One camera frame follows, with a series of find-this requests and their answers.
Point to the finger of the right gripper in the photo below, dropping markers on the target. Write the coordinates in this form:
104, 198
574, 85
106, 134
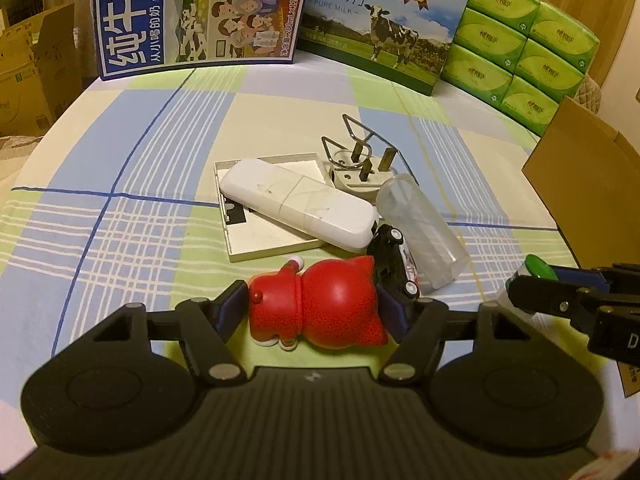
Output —
579, 277
552, 297

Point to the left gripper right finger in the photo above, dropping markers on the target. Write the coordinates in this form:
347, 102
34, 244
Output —
417, 326

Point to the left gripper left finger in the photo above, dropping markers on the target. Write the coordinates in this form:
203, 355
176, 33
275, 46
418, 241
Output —
206, 325

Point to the red pig figurine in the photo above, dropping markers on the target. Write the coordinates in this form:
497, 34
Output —
333, 304

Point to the white plug adapter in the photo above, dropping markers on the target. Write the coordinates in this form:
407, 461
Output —
358, 171

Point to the black white toy car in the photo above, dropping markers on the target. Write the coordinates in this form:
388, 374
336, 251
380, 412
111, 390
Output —
394, 267

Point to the brown cardboard box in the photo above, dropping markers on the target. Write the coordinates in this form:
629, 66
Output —
587, 175

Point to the clear plastic tube container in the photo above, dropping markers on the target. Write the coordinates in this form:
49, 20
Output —
438, 253

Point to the checked bed sheet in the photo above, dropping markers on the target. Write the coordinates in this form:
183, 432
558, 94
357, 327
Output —
155, 189

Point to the white oblong case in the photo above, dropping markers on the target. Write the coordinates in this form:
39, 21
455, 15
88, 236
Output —
301, 203

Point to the beige quilted chair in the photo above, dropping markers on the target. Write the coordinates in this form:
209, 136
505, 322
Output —
589, 94

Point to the green tissue pack bundle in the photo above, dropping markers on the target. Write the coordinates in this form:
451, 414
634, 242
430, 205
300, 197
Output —
521, 57

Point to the flattened cardboard boxes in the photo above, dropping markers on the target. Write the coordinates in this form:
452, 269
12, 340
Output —
40, 77

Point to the cow picture milk box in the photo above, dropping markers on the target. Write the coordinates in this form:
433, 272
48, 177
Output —
404, 41

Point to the blue milk carton box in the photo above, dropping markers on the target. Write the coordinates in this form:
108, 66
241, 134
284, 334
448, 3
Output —
144, 36

